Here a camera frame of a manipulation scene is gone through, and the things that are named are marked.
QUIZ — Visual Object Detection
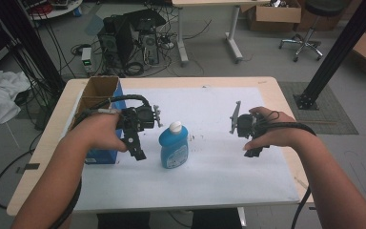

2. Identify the round white table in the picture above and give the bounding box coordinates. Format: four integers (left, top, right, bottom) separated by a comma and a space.
28, 0, 84, 21

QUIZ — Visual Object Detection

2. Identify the white table leg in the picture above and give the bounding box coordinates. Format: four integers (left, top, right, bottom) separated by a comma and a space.
236, 206, 248, 228

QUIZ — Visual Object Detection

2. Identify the blue cardboard box with compartments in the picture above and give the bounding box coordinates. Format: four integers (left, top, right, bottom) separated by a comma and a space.
68, 75, 128, 165

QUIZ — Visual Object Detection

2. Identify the white table mat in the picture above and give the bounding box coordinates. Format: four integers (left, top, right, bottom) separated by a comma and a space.
73, 86, 301, 213

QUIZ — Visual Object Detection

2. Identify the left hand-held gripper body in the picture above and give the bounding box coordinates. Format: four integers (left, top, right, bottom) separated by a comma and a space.
117, 104, 164, 135

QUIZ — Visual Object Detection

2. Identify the open cardboard box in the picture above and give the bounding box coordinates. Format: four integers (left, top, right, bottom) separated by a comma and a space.
247, 0, 302, 33

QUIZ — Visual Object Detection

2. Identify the white cloth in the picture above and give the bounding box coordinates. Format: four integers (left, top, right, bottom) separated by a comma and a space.
0, 69, 31, 129

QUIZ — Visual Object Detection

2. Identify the black office stool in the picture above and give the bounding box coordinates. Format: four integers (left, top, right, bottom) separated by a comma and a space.
277, 0, 353, 63

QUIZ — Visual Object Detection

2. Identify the blue bottle with white cap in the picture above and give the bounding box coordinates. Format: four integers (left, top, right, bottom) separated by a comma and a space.
157, 120, 191, 170

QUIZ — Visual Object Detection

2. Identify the black metal post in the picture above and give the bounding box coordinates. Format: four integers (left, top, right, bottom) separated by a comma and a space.
293, 0, 366, 111

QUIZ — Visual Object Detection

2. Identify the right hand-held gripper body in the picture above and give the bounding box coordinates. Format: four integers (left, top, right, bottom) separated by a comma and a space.
229, 100, 262, 140

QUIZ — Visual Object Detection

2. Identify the black monitor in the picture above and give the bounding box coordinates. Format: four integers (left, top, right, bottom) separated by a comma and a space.
123, 8, 167, 33

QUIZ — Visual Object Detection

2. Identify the person's left hand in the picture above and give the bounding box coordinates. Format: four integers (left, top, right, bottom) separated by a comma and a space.
75, 111, 129, 154

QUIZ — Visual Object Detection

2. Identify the white power supply unit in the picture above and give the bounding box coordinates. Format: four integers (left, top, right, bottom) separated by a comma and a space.
81, 47, 93, 74

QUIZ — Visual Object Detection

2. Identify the coiled black cable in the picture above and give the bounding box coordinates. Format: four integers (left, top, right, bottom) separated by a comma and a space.
123, 61, 145, 77

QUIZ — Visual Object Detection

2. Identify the black cable on floor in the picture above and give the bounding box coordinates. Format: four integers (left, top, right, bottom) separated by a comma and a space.
0, 148, 36, 210

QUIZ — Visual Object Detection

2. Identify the hand-held gripper black cable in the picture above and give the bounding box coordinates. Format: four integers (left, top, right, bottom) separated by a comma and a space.
48, 94, 153, 229
254, 111, 317, 229

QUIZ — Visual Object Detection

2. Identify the white-legged desk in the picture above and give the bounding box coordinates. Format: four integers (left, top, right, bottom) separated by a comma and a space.
171, 0, 272, 67

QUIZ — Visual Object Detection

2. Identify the black tape strip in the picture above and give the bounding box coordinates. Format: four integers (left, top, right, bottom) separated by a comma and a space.
15, 162, 41, 175

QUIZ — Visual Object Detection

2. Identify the large black computer tower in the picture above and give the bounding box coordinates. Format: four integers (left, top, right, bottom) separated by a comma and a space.
96, 14, 135, 71

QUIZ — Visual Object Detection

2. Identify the right hand-held gripper black cable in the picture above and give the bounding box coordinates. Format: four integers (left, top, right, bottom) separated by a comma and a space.
254, 111, 317, 229

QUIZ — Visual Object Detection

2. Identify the small grey computer tower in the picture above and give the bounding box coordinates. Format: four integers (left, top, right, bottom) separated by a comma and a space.
139, 31, 160, 67

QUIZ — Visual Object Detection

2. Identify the bundle of black cables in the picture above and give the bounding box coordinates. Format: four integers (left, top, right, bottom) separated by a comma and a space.
10, 0, 67, 94

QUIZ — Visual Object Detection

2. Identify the grey floor mat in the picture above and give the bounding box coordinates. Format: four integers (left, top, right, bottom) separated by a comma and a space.
277, 81, 360, 135

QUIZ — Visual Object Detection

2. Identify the person's right hand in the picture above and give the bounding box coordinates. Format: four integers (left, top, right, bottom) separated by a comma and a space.
242, 106, 302, 152

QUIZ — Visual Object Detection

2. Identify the left hand-held gripper black cable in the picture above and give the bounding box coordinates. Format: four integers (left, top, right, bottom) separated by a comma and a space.
48, 94, 153, 229

